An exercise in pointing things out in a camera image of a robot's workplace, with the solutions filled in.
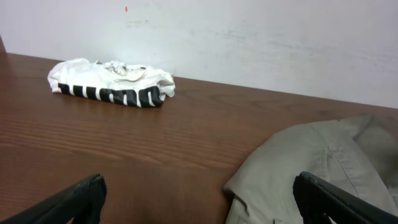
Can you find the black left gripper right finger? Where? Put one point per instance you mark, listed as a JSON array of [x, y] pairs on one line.
[[319, 201]]

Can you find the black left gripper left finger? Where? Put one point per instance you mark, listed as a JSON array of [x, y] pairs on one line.
[[81, 202]]

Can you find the khaki green shorts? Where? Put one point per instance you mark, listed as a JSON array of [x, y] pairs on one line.
[[358, 155]]

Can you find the white black folded shirt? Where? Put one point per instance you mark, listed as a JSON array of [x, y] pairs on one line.
[[115, 82]]

